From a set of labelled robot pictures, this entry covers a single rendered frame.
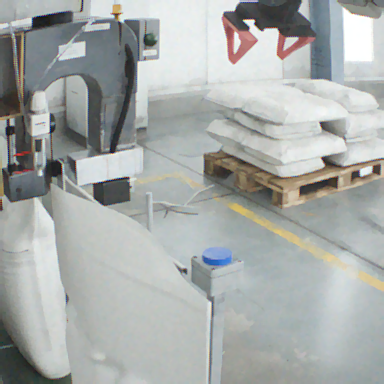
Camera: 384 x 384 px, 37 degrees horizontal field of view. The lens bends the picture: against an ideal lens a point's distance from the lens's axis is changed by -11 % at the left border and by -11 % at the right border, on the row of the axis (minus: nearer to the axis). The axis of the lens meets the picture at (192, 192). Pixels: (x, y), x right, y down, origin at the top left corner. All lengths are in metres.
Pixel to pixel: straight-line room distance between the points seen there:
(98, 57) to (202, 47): 4.98
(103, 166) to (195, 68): 4.92
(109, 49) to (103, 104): 0.11
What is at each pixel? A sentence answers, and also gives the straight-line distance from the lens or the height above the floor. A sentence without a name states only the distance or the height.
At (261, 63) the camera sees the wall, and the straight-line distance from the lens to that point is 6.57.
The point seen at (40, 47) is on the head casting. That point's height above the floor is 1.30.
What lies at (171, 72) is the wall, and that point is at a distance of 5.96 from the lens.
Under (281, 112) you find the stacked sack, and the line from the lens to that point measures 3.72.
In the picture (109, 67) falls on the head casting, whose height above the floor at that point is 1.24.
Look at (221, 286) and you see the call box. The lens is 1.28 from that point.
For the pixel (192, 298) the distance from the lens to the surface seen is 0.75.
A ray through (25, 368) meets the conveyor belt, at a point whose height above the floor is 0.38.
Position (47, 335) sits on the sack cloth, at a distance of 1.62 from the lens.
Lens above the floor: 1.41
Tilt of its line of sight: 20 degrees down
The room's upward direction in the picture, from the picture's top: straight up
